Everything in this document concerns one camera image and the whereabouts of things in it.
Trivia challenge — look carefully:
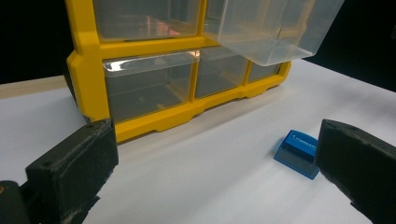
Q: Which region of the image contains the white table mat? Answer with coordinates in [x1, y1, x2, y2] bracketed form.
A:
[0, 58, 396, 224]

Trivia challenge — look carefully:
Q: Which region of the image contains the clear drawer with pink item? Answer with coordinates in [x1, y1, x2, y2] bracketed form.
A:
[92, 0, 203, 44]

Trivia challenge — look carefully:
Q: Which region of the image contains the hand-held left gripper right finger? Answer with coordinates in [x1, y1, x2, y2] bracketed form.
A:
[313, 119, 396, 224]

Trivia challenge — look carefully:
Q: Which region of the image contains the large clear plastic drawer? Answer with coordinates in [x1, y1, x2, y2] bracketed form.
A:
[103, 49, 201, 124]

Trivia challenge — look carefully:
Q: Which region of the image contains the small blue plastic case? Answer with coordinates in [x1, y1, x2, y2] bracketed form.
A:
[273, 129, 321, 180]

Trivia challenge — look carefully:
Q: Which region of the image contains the yellow drawer organizer cabinet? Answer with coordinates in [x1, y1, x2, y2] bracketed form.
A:
[64, 0, 292, 144]

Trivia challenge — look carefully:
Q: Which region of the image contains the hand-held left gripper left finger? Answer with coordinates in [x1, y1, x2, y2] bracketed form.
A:
[25, 119, 120, 224]

